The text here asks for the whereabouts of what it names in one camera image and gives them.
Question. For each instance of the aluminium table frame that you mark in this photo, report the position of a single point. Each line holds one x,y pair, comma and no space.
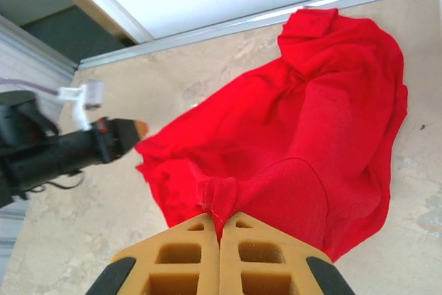
241,23

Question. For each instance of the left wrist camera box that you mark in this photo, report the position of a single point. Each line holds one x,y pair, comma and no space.
91,93

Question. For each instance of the red t-shirt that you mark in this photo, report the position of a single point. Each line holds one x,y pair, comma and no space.
293,119

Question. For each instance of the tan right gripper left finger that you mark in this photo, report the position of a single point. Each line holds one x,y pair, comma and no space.
176,267

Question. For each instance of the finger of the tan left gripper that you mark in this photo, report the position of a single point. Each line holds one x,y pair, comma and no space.
133,132

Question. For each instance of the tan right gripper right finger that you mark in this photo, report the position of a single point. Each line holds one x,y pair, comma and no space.
269,267

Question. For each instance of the door frame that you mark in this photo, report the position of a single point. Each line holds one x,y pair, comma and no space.
103,8

